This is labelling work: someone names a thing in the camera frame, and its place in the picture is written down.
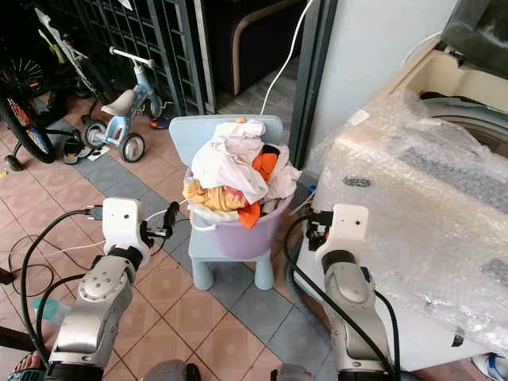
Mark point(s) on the clear plastic bottle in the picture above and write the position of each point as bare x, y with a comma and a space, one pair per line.
48, 309

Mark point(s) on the light blue child chair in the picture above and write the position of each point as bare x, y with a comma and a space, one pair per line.
202, 254

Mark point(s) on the dark wooden furniture leg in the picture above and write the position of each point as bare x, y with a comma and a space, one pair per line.
12, 337

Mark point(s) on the black metal gate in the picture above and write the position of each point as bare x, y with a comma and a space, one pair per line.
127, 28

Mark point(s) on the person's foot in sandal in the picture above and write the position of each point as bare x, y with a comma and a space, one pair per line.
30, 368

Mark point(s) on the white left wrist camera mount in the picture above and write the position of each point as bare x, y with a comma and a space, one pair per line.
121, 222

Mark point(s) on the black bicycle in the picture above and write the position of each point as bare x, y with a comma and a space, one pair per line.
28, 127

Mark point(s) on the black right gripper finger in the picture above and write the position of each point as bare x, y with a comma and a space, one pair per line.
307, 217

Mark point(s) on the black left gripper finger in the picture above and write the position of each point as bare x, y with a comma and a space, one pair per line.
171, 213

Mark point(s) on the light blue child tricycle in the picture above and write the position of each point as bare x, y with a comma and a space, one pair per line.
123, 119

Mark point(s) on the yellow garment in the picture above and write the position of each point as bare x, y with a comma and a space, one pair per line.
210, 198

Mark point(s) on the purple plastic laundry basket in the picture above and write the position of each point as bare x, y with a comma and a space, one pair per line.
246, 236

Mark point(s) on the white garment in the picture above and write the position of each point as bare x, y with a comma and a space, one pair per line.
230, 163

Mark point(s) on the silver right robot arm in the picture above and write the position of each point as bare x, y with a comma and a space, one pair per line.
355, 313

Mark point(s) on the clear bubble wrap sheet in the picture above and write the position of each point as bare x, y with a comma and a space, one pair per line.
413, 206

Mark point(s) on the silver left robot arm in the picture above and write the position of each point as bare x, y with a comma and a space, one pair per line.
97, 305

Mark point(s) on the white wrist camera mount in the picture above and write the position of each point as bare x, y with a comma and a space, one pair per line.
348, 227
121, 222

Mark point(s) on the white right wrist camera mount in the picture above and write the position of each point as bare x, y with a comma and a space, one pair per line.
348, 227

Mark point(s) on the white washing machine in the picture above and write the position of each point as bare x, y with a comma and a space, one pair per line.
456, 79

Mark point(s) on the orange garment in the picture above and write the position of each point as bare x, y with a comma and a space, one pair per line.
263, 165

